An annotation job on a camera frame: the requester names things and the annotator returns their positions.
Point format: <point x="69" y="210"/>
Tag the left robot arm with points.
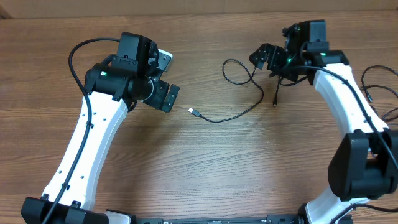
<point x="111" y="89"/>

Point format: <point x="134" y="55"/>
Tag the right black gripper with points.
<point x="273" y="53"/>

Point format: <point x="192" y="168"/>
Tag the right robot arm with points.
<point x="364" y="167"/>

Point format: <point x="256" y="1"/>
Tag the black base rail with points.
<point x="269" y="219"/>

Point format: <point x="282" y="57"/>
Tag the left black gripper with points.
<point x="157" y="100"/>

